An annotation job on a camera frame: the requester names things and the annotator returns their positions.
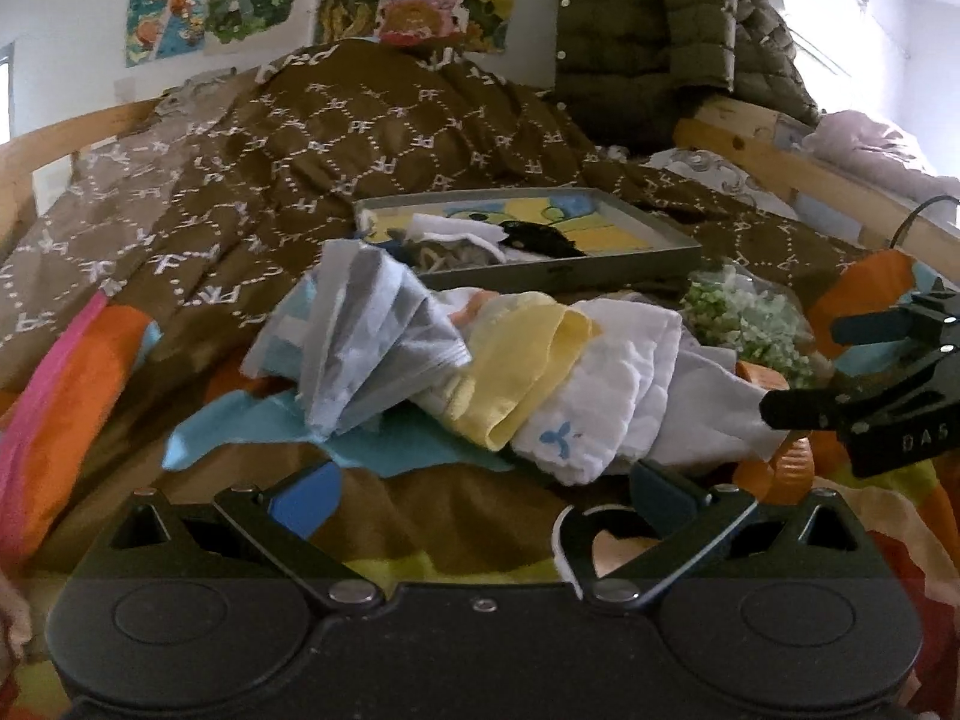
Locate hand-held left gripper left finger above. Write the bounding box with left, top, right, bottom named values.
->
left=112, top=461, right=383, bottom=612

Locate olive puffer jacket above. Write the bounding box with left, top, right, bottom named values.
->
left=551, top=0, right=824, bottom=156

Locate white swirl patterned pillow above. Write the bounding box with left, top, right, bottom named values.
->
left=646, top=148, right=760, bottom=197

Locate grey cartoon print tray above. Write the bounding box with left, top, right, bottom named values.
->
left=352, top=186, right=704, bottom=292

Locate colourful patchwork bed sheet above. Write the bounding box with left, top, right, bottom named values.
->
left=0, top=247, right=960, bottom=720

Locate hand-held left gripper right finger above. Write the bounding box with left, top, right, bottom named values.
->
left=585, top=463, right=863, bottom=608

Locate window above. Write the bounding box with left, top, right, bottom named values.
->
left=0, top=40, right=17, bottom=145

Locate wooden bed frame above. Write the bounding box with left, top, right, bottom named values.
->
left=0, top=96, right=960, bottom=256

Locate grey knitted cloth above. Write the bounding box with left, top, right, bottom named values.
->
left=403, top=236, right=505, bottom=272

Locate pile of cloths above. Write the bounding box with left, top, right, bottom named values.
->
left=241, top=238, right=470, bottom=437

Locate pale pink blanket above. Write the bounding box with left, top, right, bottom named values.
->
left=801, top=109, right=960, bottom=197

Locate small pink cartoon poster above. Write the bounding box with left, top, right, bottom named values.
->
left=375, top=0, right=469, bottom=47

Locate brown patterned quilt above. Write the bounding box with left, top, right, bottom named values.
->
left=0, top=41, right=871, bottom=398

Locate yellow cloth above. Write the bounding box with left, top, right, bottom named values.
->
left=416, top=291, right=602, bottom=452

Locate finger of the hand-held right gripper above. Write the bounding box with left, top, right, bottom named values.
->
left=830, top=306, right=929, bottom=347
left=759, top=384, right=875, bottom=430

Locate black cloth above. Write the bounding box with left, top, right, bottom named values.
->
left=497, top=220, right=580, bottom=260

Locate black cable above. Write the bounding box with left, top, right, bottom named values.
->
left=887, top=196, right=960, bottom=250

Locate white cloth with blue print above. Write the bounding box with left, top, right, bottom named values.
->
left=514, top=298, right=685, bottom=486

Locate bag of green white pieces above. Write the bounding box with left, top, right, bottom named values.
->
left=679, top=261, right=835, bottom=391

